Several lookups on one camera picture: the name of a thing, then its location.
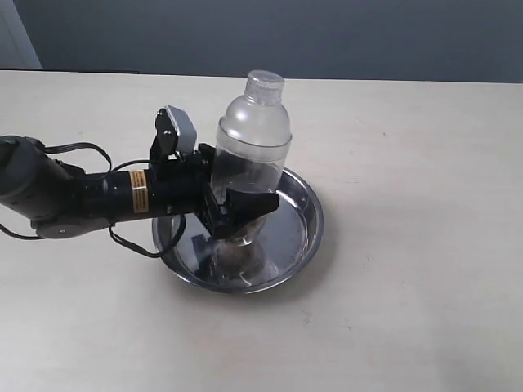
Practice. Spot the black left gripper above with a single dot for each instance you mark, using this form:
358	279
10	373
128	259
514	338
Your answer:
182	186

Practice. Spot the clear plastic shaker bottle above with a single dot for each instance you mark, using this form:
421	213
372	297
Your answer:
253	140

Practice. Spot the round stainless steel plate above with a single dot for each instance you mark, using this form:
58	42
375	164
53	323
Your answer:
286	243

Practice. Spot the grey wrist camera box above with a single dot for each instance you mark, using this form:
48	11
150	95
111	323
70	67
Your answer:
184	129

